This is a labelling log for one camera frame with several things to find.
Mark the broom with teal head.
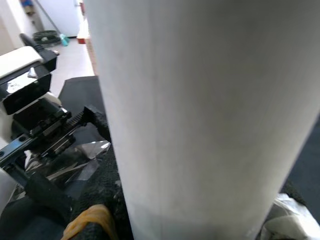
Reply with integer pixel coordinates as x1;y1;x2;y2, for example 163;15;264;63
36;0;70;48

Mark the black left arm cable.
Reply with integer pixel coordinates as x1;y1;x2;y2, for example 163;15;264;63
19;32;59;72

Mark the beige striped cloth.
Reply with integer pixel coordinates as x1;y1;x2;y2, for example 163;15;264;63
84;34;101;76

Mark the black round basket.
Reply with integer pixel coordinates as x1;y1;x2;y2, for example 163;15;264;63
32;29;61;46

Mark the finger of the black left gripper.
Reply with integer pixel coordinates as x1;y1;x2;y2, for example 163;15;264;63
83;105;112;143
24;171;75;222

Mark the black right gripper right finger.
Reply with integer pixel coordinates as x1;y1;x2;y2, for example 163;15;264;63
281;178;310;211

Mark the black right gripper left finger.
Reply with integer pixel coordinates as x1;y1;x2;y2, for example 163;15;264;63
74;147;133;240

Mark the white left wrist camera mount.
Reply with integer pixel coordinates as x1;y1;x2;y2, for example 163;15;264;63
0;46;62;207

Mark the black tablecloth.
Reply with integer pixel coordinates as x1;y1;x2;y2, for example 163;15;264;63
0;74;320;240

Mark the yellow rubber band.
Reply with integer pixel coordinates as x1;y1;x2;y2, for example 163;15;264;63
61;203;118;240

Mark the white plastic table leg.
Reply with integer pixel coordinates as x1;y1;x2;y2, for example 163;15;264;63
83;0;320;240

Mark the clear tape strip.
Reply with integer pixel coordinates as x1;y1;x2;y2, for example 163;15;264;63
23;139;112;201

